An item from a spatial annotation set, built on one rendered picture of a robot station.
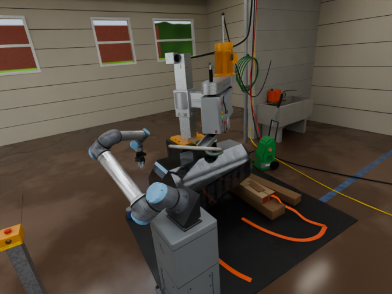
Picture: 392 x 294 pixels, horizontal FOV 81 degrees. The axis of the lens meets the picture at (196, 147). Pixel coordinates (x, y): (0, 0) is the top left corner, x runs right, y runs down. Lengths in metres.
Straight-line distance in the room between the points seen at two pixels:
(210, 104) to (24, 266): 2.05
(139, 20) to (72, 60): 2.61
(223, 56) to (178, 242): 2.29
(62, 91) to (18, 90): 1.06
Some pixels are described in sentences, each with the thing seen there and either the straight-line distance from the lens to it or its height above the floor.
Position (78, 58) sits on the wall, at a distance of 8.42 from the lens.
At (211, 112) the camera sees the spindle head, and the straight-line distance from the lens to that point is 2.57.
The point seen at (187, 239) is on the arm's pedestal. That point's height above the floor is 0.82.
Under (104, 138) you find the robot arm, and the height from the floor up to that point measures 1.49.
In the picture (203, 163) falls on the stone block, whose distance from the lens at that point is 2.74.
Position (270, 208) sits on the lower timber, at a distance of 3.17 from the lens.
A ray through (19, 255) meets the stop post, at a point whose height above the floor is 0.92.
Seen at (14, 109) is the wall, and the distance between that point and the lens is 8.41.
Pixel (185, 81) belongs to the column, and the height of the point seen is 1.67.
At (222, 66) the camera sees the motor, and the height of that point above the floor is 1.86.
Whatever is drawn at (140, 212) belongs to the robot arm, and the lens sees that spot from 1.70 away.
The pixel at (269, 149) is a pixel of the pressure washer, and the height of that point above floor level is 0.42.
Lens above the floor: 2.02
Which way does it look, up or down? 22 degrees down
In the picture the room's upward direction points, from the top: 4 degrees counter-clockwise
